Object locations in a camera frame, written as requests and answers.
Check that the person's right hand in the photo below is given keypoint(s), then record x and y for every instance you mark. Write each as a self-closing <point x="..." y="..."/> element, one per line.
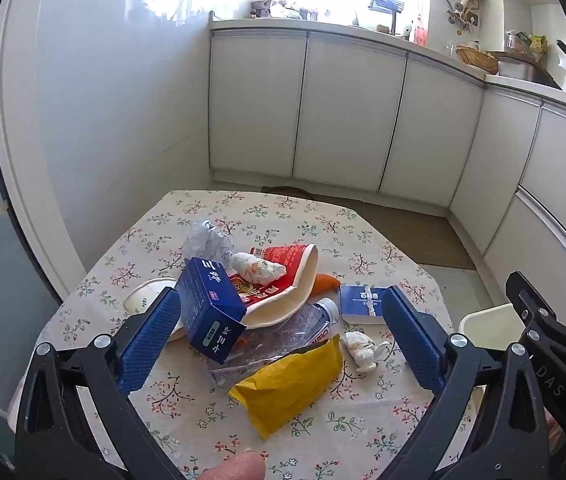
<point x="553" y="432"/>

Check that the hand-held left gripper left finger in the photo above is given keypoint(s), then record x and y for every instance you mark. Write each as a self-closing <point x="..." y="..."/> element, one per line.
<point x="150" y="340"/>

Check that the grey plastic bag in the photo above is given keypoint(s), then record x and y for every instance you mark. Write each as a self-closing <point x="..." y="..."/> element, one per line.
<point x="203" y="247"/>

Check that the group of small jars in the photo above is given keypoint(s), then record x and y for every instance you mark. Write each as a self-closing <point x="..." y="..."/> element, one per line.
<point x="283" y="10"/>

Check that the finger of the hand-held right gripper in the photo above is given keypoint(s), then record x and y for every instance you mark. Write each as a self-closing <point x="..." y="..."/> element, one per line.
<point x="528" y="300"/>

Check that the yellow snack packet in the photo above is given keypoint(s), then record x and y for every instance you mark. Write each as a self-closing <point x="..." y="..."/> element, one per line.
<point x="283" y="390"/>

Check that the large woven floor mat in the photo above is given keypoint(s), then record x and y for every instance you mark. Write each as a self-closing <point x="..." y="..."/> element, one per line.
<point x="413" y="235"/>

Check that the round floor mat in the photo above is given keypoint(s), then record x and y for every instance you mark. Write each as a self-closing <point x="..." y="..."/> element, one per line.
<point x="288" y="190"/>

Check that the narrow white cabinet door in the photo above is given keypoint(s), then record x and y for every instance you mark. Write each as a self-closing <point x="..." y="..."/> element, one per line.
<point x="493" y="170"/>

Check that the person's left hand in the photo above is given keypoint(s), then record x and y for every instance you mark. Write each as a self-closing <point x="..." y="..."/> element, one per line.
<point x="235" y="467"/>

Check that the red paper noodle bowl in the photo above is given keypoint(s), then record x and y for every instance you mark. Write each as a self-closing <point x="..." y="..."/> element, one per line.
<point x="288" y="265"/>

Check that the black rack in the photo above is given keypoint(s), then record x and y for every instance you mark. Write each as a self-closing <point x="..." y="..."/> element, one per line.
<point x="385" y="5"/>

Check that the small blue box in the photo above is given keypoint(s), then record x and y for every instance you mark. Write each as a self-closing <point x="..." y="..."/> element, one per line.
<point x="358" y="302"/>

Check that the snack bags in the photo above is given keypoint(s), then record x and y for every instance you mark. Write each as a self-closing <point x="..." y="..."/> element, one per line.
<point x="528" y="42"/>

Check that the metal pot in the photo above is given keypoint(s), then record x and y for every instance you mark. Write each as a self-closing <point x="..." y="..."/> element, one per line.
<point x="523" y="70"/>

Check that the wicker basket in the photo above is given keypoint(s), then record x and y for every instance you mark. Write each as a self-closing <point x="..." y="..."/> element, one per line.
<point x="475" y="57"/>

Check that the clear plastic bottle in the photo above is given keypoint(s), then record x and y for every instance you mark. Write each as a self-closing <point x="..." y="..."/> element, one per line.
<point x="308" y="325"/>

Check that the tall blue cardboard box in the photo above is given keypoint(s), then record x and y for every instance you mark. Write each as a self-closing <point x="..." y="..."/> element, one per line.
<point x="208" y="310"/>

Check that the white tissue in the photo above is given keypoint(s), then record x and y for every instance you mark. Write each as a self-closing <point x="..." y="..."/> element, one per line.
<point x="258" y="267"/>
<point x="360" y="350"/>

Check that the orange peel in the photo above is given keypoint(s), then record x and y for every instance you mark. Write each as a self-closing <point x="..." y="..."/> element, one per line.
<point x="324" y="284"/>

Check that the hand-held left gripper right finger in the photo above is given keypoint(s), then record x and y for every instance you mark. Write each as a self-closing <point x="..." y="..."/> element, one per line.
<point x="413" y="340"/>

